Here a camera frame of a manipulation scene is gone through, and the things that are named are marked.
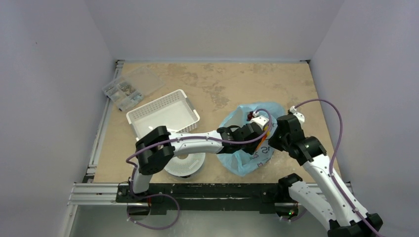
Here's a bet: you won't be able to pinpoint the red orange fake fruit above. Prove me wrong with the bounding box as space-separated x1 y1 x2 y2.
256 131 270 151

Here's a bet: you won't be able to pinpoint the wrist white camera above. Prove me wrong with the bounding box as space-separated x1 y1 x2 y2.
289 106 305 125
250 114 270 130

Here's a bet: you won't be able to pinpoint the clear plastic screw organizer box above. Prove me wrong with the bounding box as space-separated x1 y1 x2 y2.
102 67 165 112

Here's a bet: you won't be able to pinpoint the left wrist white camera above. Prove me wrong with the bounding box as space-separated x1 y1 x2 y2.
250 114 270 130

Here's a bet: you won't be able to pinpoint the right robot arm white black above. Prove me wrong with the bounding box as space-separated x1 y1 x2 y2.
269 114 383 237

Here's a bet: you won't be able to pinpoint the red fake grapes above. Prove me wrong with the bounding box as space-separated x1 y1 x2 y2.
247 111 258 121

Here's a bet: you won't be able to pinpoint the white perforated plastic basket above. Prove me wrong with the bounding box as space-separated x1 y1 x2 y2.
126 89 200 141

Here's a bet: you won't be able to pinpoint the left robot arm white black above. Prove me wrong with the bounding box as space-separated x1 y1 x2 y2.
126 118 272 202

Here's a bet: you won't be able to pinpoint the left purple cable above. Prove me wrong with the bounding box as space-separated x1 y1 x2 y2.
126 108 273 197

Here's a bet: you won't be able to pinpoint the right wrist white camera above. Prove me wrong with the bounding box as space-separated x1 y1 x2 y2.
289 106 305 125

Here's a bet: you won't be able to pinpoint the light blue plastic bag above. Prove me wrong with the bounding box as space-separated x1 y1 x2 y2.
217 102 285 176

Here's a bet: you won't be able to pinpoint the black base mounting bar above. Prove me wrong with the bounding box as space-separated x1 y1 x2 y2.
116 183 299 218

